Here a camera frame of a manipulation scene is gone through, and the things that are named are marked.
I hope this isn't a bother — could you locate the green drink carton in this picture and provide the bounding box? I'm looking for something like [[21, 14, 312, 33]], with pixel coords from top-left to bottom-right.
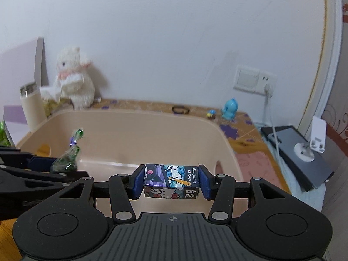
[[0, 121, 12, 147]]

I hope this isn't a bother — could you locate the green candy bag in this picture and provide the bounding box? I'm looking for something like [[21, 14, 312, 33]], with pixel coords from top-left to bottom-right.
[[50, 129, 84, 174]]

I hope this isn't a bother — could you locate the blue penguin figurine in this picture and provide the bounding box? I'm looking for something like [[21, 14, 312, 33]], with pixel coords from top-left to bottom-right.
[[221, 98, 238, 121]]

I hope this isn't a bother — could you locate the pink satin pouch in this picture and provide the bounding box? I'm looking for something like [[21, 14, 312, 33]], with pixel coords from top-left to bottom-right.
[[236, 151, 289, 192]]

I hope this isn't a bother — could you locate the white plush lamb toy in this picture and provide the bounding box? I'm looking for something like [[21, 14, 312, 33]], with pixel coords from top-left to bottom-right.
[[54, 47, 95, 110]]

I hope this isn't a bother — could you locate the cartoon printed small box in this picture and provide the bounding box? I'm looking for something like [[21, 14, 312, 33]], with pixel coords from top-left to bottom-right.
[[143, 164, 200, 199]]

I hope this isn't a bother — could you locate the white plug and cable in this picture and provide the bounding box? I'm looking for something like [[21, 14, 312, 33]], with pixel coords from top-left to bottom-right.
[[262, 83, 284, 153]]

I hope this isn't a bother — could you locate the cream thermos bottle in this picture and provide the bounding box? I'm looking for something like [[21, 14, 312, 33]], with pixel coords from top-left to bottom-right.
[[20, 82, 47, 132]]

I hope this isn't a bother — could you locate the white phone stand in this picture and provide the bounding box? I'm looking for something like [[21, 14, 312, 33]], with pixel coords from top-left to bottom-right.
[[294, 116, 327, 163]]

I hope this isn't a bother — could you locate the beige plastic storage bin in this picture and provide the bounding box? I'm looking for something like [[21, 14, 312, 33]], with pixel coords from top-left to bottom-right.
[[15, 108, 250, 219]]

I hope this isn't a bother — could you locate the white wall switch socket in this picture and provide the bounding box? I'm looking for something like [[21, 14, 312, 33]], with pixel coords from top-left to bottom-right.
[[234, 65, 277, 97]]

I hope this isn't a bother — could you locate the purple white board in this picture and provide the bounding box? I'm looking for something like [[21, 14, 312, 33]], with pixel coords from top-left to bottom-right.
[[1, 37, 44, 144]]

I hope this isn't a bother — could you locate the black hair tie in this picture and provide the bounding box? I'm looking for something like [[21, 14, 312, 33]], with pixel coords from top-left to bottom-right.
[[172, 105, 191, 115]]

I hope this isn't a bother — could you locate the tiny blue yellow figurine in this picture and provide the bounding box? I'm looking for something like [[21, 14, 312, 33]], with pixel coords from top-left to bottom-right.
[[206, 109, 216, 119]]

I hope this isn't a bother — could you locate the tissue box with tissue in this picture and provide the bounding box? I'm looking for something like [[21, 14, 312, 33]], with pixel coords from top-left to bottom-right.
[[40, 73, 84, 117]]

